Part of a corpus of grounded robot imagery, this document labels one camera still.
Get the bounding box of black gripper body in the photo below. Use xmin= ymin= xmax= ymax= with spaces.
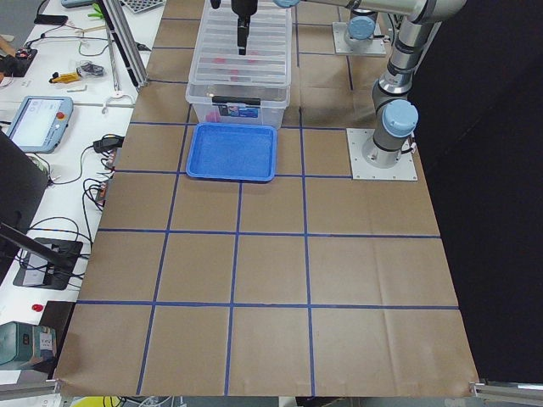
xmin=230 ymin=0 xmax=258 ymax=17

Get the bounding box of clear plastic box lid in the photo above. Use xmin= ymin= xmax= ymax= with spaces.
xmin=189 ymin=1 xmax=292 ymax=88

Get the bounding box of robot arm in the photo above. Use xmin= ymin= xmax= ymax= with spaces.
xmin=288 ymin=0 xmax=465 ymax=168
xmin=231 ymin=0 xmax=376 ymax=55

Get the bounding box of clear plastic storage box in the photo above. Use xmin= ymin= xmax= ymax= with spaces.
xmin=186 ymin=84 xmax=290 ymax=129

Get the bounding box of blue plastic tray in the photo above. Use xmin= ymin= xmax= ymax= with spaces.
xmin=186 ymin=123 xmax=277 ymax=182

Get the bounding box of green power supply box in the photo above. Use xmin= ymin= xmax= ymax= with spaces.
xmin=1 ymin=321 xmax=57 ymax=370

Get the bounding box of teach pendant tablet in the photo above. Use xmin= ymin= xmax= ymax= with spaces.
xmin=7 ymin=96 xmax=74 ymax=153

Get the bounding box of black monitor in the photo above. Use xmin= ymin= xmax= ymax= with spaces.
xmin=1 ymin=133 xmax=48 ymax=279

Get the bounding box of black box latch handle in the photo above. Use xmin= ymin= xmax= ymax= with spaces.
xmin=211 ymin=95 xmax=260 ymax=106

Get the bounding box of aluminium frame profile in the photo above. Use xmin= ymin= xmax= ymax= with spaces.
xmin=97 ymin=0 xmax=148 ymax=88

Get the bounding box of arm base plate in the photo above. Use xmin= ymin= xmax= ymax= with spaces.
xmin=332 ymin=22 xmax=387 ymax=58
xmin=346 ymin=128 xmax=418 ymax=181

